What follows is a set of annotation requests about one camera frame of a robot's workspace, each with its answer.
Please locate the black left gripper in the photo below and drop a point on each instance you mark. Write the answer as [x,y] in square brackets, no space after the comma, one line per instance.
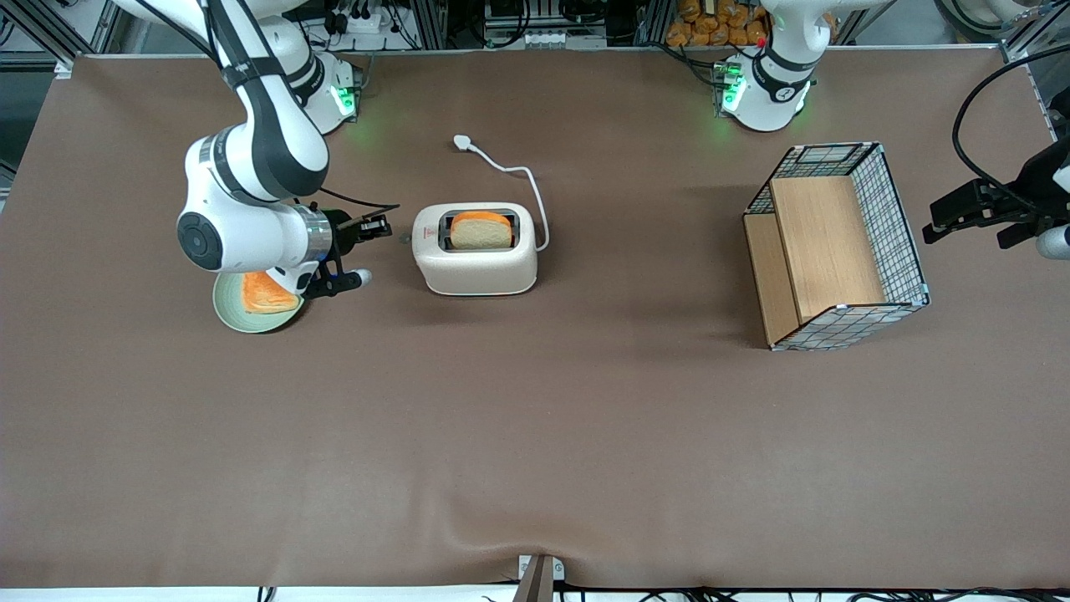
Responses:
[1039,189]

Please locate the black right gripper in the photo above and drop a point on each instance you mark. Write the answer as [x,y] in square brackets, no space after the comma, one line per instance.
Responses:
[343,232]

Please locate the cream white toaster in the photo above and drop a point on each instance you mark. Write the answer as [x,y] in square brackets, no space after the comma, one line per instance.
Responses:
[481,272]

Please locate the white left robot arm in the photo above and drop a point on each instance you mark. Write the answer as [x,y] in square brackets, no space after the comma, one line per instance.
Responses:
[773,84]

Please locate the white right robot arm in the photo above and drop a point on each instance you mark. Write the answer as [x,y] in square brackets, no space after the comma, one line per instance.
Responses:
[267,142]

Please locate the triangular orange toast piece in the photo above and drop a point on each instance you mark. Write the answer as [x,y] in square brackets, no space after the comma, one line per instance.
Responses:
[263,299]

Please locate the bread slice with orange crust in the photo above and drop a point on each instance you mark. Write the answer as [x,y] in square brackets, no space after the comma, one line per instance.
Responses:
[481,232]

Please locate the pale green round plate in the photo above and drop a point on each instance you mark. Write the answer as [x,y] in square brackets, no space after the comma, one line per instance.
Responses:
[230,311]

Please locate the light wooden shelf board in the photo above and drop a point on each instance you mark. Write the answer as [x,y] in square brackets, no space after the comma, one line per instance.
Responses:
[823,242]

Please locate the white power strip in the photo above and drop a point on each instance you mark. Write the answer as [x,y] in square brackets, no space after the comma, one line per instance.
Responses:
[355,22]

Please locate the brown table mat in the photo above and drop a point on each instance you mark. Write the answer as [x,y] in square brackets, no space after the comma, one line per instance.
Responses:
[535,435]

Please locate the pile of orange bread rolls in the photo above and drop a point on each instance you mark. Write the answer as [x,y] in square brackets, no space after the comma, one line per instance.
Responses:
[710,25]

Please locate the aluminium frame post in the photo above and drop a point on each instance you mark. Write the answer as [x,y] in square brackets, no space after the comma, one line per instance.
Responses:
[1032,38]

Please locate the metal table edge bracket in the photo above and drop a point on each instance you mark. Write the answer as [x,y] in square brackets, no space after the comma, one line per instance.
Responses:
[539,577]

